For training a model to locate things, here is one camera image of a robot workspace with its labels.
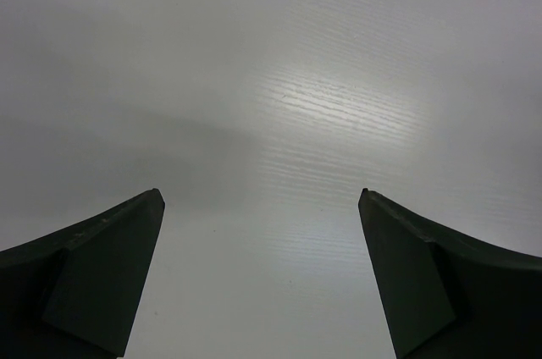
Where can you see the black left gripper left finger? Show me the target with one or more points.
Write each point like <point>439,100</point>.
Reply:
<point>75,292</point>

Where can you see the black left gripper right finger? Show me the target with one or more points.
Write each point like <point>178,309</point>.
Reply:
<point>446,294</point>

